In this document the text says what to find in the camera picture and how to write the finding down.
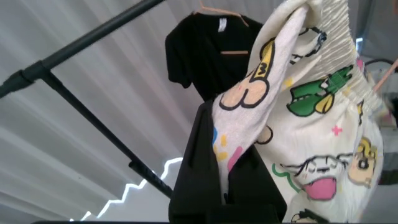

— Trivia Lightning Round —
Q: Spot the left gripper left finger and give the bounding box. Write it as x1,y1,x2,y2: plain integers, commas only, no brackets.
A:
169,99,225,222

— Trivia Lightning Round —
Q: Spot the black garment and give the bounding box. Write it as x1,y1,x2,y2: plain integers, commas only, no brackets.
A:
164,12,265,102

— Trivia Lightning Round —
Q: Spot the cream printed garment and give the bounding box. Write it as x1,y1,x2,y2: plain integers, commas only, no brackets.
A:
211,0,385,223

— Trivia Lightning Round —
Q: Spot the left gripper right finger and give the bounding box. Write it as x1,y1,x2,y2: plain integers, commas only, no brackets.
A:
228,146,287,222

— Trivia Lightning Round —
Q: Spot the pink clothes hanger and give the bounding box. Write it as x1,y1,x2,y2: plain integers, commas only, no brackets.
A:
192,0,249,56
372,58,398,93

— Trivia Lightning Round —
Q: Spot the white curtain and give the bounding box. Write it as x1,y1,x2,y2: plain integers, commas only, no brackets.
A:
0,0,280,222

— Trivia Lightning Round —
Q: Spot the black clothes rack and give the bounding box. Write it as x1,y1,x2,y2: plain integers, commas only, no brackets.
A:
0,0,174,198

